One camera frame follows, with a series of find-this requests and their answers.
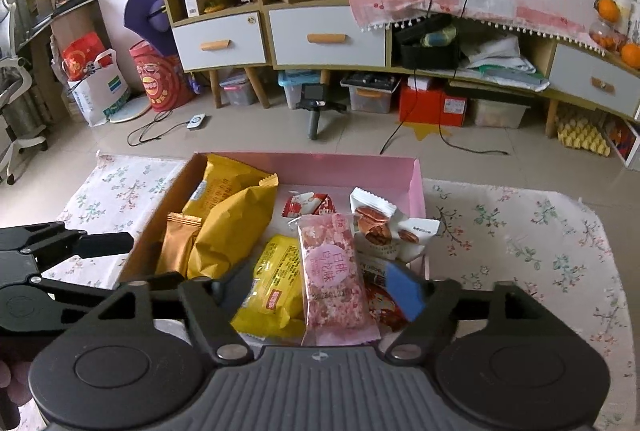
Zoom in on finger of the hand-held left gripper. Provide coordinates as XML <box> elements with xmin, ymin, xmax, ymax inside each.
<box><xmin>29</xmin><ymin>272</ymin><xmax>187</xmax><ymax>312</ymax></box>
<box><xmin>0</xmin><ymin>221</ymin><xmax>136</xmax><ymax>279</ymax></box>

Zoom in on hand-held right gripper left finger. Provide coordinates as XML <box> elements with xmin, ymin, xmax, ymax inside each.
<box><xmin>87</xmin><ymin>256</ymin><xmax>266</xmax><ymax>364</ymax></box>

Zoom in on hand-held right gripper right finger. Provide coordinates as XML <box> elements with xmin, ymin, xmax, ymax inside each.
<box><xmin>382</xmin><ymin>260</ymin><xmax>553</xmax><ymax>362</ymax></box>

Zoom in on yellow snack packet white label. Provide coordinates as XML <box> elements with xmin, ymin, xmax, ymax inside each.
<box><xmin>230</xmin><ymin>235</ymin><xmax>307</xmax><ymax>341</ymax></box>

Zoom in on white snack packet black print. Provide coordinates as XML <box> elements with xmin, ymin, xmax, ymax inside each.
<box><xmin>357</xmin><ymin>251</ymin><xmax>401</xmax><ymax>282</ymax></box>

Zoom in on large yellow snack packet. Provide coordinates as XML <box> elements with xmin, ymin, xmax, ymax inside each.
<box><xmin>187</xmin><ymin>184</ymin><xmax>278</xmax><ymax>284</ymax></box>

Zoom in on white green snack packet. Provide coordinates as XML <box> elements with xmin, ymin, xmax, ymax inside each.
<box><xmin>395</xmin><ymin>217</ymin><xmax>441</xmax><ymax>264</ymax></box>

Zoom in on golden orange snack packet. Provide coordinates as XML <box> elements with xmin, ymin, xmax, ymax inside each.
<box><xmin>155</xmin><ymin>212</ymin><xmax>203</xmax><ymax>277</ymax></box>

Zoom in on pink snack packet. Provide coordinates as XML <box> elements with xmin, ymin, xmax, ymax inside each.
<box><xmin>296</xmin><ymin>212</ymin><xmax>382</xmax><ymax>347</ymax></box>

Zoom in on white pecan cookie packet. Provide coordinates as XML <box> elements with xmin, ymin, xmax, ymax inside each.
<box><xmin>349</xmin><ymin>187</ymin><xmax>398</xmax><ymax>257</ymax></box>

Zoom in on plain yellow snack packet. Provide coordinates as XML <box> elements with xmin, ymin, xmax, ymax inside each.
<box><xmin>181</xmin><ymin>154</ymin><xmax>280</xmax><ymax>224</ymax></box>

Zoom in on pink cardboard box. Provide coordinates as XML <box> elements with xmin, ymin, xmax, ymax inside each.
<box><xmin>120</xmin><ymin>152</ymin><xmax>431</xmax><ymax>347</ymax></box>

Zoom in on person's left hand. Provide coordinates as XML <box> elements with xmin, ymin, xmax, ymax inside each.
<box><xmin>0</xmin><ymin>358</ymin><xmax>23</xmax><ymax>419</ymax></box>

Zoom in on red snack packet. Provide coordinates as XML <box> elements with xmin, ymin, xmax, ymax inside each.
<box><xmin>364</xmin><ymin>280</ymin><xmax>411</xmax><ymax>337</ymax></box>

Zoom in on floral tablecloth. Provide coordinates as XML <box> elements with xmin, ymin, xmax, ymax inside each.
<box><xmin>55</xmin><ymin>151</ymin><xmax>631</xmax><ymax>431</ymax></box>

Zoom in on white round plate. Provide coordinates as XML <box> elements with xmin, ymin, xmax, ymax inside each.
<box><xmin>109</xmin><ymin>95</ymin><xmax>153</xmax><ymax>124</ymax></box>

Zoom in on white shopping bag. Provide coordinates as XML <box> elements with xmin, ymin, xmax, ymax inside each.
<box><xmin>67</xmin><ymin>48</ymin><xmax>132</xmax><ymax>128</ymax></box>

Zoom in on yellow star floor mat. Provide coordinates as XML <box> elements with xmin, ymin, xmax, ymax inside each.
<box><xmin>402</xmin><ymin>121</ymin><xmax>453</xmax><ymax>141</ymax></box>

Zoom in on white office chair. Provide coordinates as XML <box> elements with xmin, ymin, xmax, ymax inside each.
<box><xmin>0</xmin><ymin>56</ymin><xmax>51</xmax><ymax>187</ymax></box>

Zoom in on red printed gift bag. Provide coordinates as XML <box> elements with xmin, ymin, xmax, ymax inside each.
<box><xmin>129</xmin><ymin>38</ymin><xmax>197</xmax><ymax>113</ymax></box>

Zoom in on red plastic bag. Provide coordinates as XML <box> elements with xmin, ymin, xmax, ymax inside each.
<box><xmin>61</xmin><ymin>31</ymin><xmax>108</xmax><ymax>82</ymax></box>

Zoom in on clear storage bin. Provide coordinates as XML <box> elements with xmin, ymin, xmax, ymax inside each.
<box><xmin>220</xmin><ymin>71</ymin><xmax>258</xmax><ymax>108</ymax></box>
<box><xmin>472</xmin><ymin>96</ymin><xmax>531</xmax><ymax>129</ymax></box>
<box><xmin>341</xmin><ymin>72</ymin><xmax>401</xmax><ymax>114</ymax></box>

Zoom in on blue lid storage bin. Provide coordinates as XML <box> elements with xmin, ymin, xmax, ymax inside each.
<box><xmin>278</xmin><ymin>70</ymin><xmax>323</xmax><ymax>109</ymax></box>

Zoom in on white drawer with sticker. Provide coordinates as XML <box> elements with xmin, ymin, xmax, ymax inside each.
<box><xmin>172</xmin><ymin>11</ymin><xmax>268</xmax><ymax>72</ymax></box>

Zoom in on yellow egg tray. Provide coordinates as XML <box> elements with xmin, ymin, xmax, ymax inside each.
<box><xmin>556</xmin><ymin>106</ymin><xmax>612</xmax><ymax>157</ymax></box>

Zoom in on black storage box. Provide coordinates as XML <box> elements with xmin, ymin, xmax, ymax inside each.
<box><xmin>391</xmin><ymin>14</ymin><xmax>461</xmax><ymax>71</ymax></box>

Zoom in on folded cloths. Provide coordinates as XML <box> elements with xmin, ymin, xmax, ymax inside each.
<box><xmin>457</xmin><ymin>34</ymin><xmax>551</xmax><ymax>92</ymax></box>

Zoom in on wide white drawer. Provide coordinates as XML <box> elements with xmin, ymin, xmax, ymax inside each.
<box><xmin>267</xmin><ymin>5</ymin><xmax>388</xmax><ymax>68</ymax></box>

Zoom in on white red printed box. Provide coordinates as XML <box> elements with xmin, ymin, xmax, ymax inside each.
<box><xmin>602</xmin><ymin>116</ymin><xmax>640</xmax><ymax>172</ymax></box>

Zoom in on clear bag of small oranges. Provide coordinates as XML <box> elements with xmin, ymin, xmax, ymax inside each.
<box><xmin>589</xmin><ymin>18</ymin><xmax>628</xmax><ymax>52</ymax></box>

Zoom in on black looped cable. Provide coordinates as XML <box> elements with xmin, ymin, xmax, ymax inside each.
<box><xmin>126</xmin><ymin>111</ymin><xmax>193</xmax><ymax>148</ymax></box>

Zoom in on black power cable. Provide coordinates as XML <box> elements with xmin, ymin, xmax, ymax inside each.
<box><xmin>439</xmin><ymin>124</ymin><xmax>510</xmax><ymax>157</ymax></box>
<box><xmin>379</xmin><ymin>114</ymin><xmax>418</xmax><ymax>155</ymax></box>

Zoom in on camera on small tripod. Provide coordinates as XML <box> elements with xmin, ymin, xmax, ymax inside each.
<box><xmin>295</xmin><ymin>82</ymin><xmax>347</xmax><ymax>141</ymax></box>

